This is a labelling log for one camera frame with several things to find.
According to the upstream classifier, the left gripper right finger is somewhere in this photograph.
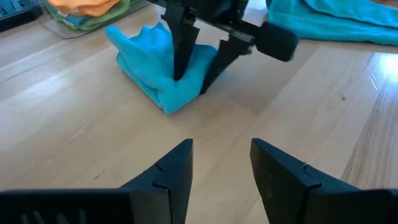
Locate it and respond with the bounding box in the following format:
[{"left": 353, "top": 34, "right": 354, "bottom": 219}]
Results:
[{"left": 250, "top": 138, "right": 361, "bottom": 224}]

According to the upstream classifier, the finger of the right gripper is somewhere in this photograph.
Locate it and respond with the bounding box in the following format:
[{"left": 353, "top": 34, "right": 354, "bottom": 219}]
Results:
[
  {"left": 200, "top": 39, "right": 253, "bottom": 95},
  {"left": 169, "top": 14, "right": 201, "bottom": 82}
]

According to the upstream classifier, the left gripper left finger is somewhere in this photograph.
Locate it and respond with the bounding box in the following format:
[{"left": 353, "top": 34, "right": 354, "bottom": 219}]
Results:
[{"left": 119, "top": 138, "right": 194, "bottom": 224}]

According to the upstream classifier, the light blue microfiber towel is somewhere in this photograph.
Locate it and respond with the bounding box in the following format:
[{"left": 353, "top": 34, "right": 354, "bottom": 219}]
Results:
[
  {"left": 104, "top": 21, "right": 223, "bottom": 115},
  {"left": 60, "top": 14, "right": 93, "bottom": 28}
]

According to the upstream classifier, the green microfiber towel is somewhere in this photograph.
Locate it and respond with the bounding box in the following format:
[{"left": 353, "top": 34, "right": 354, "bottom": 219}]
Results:
[{"left": 46, "top": 0, "right": 141, "bottom": 32}]

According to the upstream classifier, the orange microfiber towel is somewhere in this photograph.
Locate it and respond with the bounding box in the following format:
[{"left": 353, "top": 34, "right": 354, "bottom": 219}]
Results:
[{"left": 46, "top": 0, "right": 121, "bottom": 18}]

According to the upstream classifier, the teal microfiber towel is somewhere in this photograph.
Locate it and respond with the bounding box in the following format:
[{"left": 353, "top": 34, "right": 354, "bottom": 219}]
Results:
[{"left": 266, "top": 0, "right": 398, "bottom": 47}]

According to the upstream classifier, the clear plastic bin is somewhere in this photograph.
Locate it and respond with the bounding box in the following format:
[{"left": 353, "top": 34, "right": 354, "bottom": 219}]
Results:
[{"left": 42, "top": 0, "right": 150, "bottom": 40}]

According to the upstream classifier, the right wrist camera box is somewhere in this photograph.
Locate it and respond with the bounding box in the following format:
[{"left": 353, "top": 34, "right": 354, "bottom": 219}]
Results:
[{"left": 257, "top": 21, "right": 299, "bottom": 62}]

